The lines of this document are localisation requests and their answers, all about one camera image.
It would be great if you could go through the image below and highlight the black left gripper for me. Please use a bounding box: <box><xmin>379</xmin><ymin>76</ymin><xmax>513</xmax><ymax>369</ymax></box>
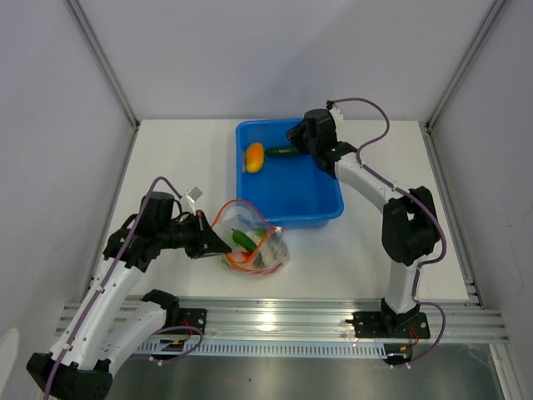
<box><xmin>157</xmin><ymin>209</ymin><xmax>232</xmax><ymax>259</ymax></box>

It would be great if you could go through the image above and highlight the aluminium frame post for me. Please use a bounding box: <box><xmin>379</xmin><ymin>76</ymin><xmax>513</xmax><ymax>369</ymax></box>
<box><xmin>64</xmin><ymin>0</ymin><xmax>140</xmax><ymax>131</ymax></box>
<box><xmin>424</xmin><ymin>0</ymin><xmax>511</xmax><ymax>134</ymax></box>

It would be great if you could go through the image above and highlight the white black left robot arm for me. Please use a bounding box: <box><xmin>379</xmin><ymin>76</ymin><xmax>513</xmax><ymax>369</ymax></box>
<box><xmin>27</xmin><ymin>192</ymin><xmax>231</xmax><ymax>399</ymax></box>

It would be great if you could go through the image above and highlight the right aluminium frame post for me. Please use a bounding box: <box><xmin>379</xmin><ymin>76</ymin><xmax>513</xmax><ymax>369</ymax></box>
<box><xmin>424</xmin><ymin>0</ymin><xmax>511</xmax><ymax>134</ymax></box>

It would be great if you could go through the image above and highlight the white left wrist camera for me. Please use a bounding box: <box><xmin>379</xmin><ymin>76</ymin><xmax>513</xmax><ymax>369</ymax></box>
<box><xmin>182</xmin><ymin>187</ymin><xmax>203</xmax><ymax>213</ymax></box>

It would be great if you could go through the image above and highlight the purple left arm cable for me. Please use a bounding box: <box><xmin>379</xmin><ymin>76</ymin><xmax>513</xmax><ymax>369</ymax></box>
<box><xmin>43</xmin><ymin>176</ymin><xmax>202</xmax><ymax>400</ymax></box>

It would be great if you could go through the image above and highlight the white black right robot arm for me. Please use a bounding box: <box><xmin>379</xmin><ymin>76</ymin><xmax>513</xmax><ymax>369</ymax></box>
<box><xmin>286</xmin><ymin>107</ymin><xmax>446</xmax><ymax>337</ymax></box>

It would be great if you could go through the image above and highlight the yellow orange toy mango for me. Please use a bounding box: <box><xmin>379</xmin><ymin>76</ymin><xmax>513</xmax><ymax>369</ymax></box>
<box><xmin>245</xmin><ymin>142</ymin><xmax>265</xmax><ymax>173</ymax></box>

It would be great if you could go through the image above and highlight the white toy cauliflower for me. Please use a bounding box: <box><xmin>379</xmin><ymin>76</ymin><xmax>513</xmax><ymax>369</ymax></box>
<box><xmin>260</xmin><ymin>236</ymin><xmax>289</xmax><ymax>268</ymax></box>

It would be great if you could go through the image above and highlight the green toy chili pepper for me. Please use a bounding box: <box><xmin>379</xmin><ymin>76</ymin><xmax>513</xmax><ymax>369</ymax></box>
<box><xmin>232</xmin><ymin>229</ymin><xmax>257</xmax><ymax>253</ymax></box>

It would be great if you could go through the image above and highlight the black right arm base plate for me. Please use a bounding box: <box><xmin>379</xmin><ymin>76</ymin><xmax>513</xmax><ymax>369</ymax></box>
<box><xmin>345</xmin><ymin>310</ymin><xmax>431</xmax><ymax>339</ymax></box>

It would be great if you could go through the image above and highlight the clear orange-zipper zip bag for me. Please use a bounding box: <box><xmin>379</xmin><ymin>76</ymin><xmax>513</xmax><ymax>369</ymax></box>
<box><xmin>212</xmin><ymin>199</ymin><xmax>290</xmax><ymax>276</ymax></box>

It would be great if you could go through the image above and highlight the green toy lettuce leaf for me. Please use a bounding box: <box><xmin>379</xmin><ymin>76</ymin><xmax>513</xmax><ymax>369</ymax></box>
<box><xmin>231</xmin><ymin>228</ymin><xmax>267</xmax><ymax>254</ymax></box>

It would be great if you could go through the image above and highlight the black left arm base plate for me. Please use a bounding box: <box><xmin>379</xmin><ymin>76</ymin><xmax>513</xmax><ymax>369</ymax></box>
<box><xmin>178</xmin><ymin>308</ymin><xmax>207</xmax><ymax>336</ymax></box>

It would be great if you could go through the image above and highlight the left aluminium frame post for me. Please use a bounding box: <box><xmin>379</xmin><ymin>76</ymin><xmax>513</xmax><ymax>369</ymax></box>
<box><xmin>64</xmin><ymin>0</ymin><xmax>140</xmax><ymax>131</ymax></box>

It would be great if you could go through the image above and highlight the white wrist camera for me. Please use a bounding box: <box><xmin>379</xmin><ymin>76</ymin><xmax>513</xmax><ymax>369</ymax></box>
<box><xmin>182</xmin><ymin>187</ymin><xmax>203</xmax><ymax>213</ymax></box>
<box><xmin>326</xmin><ymin>100</ymin><xmax>344</xmax><ymax>126</ymax></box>

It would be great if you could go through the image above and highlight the aluminium front rail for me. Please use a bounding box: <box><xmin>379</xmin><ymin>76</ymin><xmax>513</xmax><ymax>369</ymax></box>
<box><xmin>53</xmin><ymin>294</ymin><xmax>510</xmax><ymax>345</ymax></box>

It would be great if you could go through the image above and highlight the blue plastic bin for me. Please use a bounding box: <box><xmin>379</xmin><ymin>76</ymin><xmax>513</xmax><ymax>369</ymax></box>
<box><xmin>235</xmin><ymin>118</ymin><xmax>344</xmax><ymax>229</ymax></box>

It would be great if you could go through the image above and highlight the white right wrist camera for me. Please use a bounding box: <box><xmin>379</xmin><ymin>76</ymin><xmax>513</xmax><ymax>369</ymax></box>
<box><xmin>326</xmin><ymin>100</ymin><xmax>344</xmax><ymax>126</ymax></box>

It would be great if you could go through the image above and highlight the red orange toy mango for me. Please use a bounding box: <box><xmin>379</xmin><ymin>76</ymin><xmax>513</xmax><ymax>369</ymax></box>
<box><xmin>221</xmin><ymin>251</ymin><xmax>278</xmax><ymax>276</ymax></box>

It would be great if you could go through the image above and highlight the dark green toy cucumber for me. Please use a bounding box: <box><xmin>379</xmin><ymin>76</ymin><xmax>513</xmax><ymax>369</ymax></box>
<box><xmin>265</xmin><ymin>146</ymin><xmax>301</xmax><ymax>158</ymax></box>

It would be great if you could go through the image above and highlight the white slotted cable duct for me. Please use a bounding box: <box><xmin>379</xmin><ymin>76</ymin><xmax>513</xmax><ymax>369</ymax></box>
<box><xmin>132</xmin><ymin>340</ymin><xmax>388</xmax><ymax>359</ymax></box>

